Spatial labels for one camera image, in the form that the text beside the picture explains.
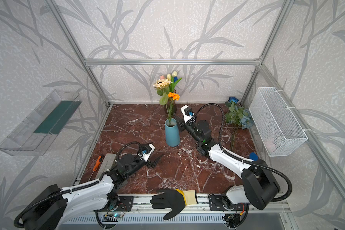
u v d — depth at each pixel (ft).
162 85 2.36
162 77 3.16
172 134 2.83
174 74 3.17
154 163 2.36
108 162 2.80
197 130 1.93
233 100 3.62
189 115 2.06
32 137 2.09
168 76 3.08
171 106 2.65
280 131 1.99
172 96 2.57
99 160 2.84
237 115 3.34
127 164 1.97
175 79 3.23
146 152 2.15
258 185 1.37
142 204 2.47
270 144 2.38
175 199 2.45
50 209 1.35
